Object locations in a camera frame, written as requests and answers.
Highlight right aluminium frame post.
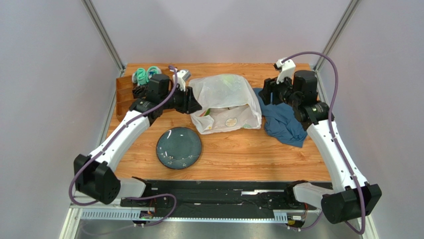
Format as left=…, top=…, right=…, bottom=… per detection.
left=322, top=0, right=362, bottom=56

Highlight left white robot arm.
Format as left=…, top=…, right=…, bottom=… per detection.
left=69, top=69, right=202, bottom=206

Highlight wooden compartment tray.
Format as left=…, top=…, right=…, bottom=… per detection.
left=115, top=63, right=171, bottom=122

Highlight white plastic bag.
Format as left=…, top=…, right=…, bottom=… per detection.
left=189, top=74, right=262, bottom=134

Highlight green white rolled socks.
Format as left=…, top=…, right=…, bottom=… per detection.
left=131, top=66, right=162, bottom=86

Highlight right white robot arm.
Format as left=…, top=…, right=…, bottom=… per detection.
left=258, top=70, right=382, bottom=224

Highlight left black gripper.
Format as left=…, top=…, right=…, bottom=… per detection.
left=160, top=85, right=203, bottom=115

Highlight dark blue ceramic plate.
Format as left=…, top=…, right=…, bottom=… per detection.
left=156, top=127, right=203, bottom=170

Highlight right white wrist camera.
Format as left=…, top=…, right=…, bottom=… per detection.
left=274, top=58, right=296, bottom=84

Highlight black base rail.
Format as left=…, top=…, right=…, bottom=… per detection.
left=120, top=180, right=315, bottom=220

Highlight fake watermelon slice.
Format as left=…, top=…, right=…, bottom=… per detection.
left=200, top=109, right=211, bottom=117

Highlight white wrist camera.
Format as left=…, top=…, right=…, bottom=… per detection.
left=173, top=69, right=191, bottom=92
left=274, top=58, right=296, bottom=84

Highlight left aluminium frame post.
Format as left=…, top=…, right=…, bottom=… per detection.
left=82, top=0, right=125, bottom=74

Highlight aluminium frame post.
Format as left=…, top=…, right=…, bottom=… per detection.
left=82, top=0, right=125, bottom=74
left=322, top=0, right=362, bottom=56

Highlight blue cloth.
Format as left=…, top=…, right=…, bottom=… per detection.
left=258, top=97, right=308, bottom=148

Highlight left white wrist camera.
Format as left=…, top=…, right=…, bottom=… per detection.
left=173, top=69, right=191, bottom=92

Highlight black coiled cable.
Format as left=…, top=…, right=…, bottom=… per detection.
left=132, top=85, right=149, bottom=99

